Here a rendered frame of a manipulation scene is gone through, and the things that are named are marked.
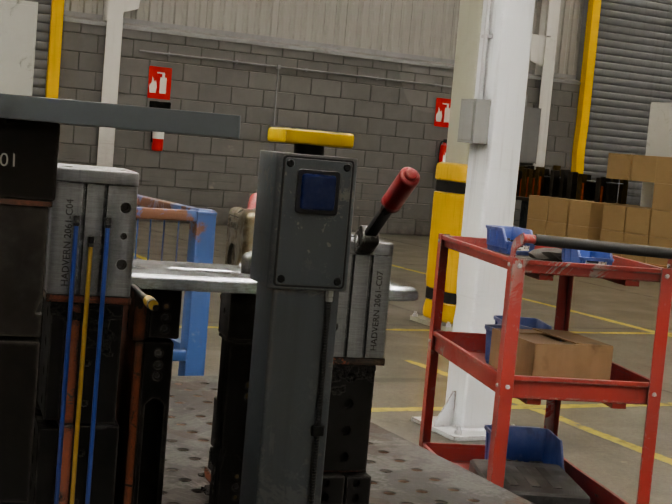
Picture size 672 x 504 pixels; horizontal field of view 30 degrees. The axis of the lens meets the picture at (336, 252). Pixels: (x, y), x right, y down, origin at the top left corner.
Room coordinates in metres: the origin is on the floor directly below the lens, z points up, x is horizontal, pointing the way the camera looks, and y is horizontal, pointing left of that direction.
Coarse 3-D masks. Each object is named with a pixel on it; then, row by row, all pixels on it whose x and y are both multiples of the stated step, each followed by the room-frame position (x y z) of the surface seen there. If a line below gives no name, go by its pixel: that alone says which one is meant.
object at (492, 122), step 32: (512, 0) 5.16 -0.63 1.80; (480, 32) 5.28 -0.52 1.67; (512, 32) 5.17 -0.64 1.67; (480, 64) 5.26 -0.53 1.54; (512, 64) 5.18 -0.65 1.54; (480, 96) 5.20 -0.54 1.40; (512, 96) 5.18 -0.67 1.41; (480, 128) 5.14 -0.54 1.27; (512, 128) 5.19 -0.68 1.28; (480, 160) 5.19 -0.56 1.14; (512, 160) 5.20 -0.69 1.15; (480, 192) 5.17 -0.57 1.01; (512, 192) 5.20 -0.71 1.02; (480, 224) 5.15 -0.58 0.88; (512, 224) 5.21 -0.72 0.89; (480, 288) 5.15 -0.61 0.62; (480, 320) 5.16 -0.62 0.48; (448, 384) 5.27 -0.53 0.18; (480, 384) 5.17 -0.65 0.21; (448, 416) 5.20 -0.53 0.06; (480, 416) 5.18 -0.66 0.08
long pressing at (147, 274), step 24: (144, 264) 1.39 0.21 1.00; (168, 264) 1.41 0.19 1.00; (192, 264) 1.43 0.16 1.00; (216, 264) 1.45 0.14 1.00; (144, 288) 1.26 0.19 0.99; (168, 288) 1.27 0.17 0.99; (192, 288) 1.28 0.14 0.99; (216, 288) 1.29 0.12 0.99; (240, 288) 1.29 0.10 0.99; (408, 288) 1.36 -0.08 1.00
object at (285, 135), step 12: (276, 132) 1.05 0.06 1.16; (288, 132) 1.03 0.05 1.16; (300, 132) 1.03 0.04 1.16; (312, 132) 1.03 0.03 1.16; (324, 132) 1.04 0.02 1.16; (300, 144) 1.05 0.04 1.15; (312, 144) 1.03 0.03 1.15; (324, 144) 1.04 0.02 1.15; (336, 144) 1.04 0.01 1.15; (348, 144) 1.04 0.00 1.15
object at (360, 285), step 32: (352, 256) 1.21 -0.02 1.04; (384, 256) 1.22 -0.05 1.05; (352, 288) 1.21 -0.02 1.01; (384, 288) 1.22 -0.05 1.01; (352, 320) 1.21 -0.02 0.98; (384, 320) 1.22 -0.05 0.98; (352, 352) 1.21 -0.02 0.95; (352, 384) 1.22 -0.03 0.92; (352, 416) 1.22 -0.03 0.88; (352, 448) 1.23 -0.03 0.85; (352, 480) 1.22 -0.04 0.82
